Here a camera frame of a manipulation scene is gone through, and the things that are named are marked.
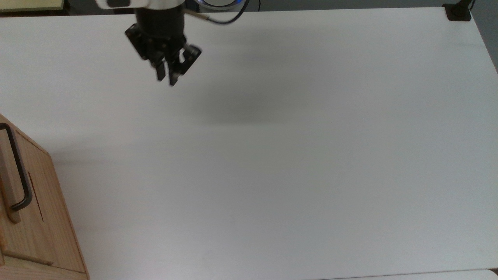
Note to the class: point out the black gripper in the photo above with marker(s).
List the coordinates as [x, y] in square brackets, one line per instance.
[155, 42]

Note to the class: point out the light wooden drawer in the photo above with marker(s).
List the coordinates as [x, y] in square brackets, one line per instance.
[46, 217]

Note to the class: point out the pale yellow board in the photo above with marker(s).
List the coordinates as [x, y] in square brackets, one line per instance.
[31, 4]

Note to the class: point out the light wooden cabinet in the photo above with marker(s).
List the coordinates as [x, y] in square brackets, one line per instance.
[39, 274]

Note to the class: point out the black table clamp mount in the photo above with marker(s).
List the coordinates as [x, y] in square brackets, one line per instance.
[458, 12]

